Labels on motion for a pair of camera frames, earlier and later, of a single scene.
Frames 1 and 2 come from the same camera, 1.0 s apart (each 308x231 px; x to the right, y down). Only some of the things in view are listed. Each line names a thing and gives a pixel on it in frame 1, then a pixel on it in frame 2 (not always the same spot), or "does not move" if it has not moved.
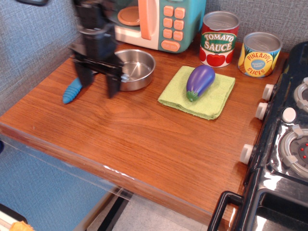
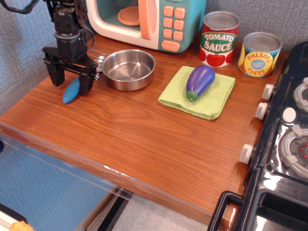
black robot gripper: (96, 52) to (71, 51)
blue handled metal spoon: (72, 90) does not move
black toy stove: (275, 197) does not move
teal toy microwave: (168, 26) does not move
